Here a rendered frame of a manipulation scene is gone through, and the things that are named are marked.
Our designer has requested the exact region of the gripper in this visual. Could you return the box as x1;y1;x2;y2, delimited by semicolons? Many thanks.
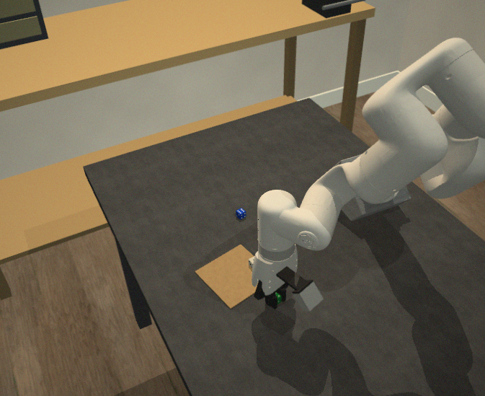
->
252;245;298;309

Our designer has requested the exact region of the blue die with white pips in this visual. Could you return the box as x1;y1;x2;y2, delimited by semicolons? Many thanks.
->
236;208;246;220

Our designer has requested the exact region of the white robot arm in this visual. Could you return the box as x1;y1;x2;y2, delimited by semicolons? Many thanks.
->
257;38;485;261

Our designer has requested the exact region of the tan flat mat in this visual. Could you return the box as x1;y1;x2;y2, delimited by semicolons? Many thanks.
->
195;245;257;309

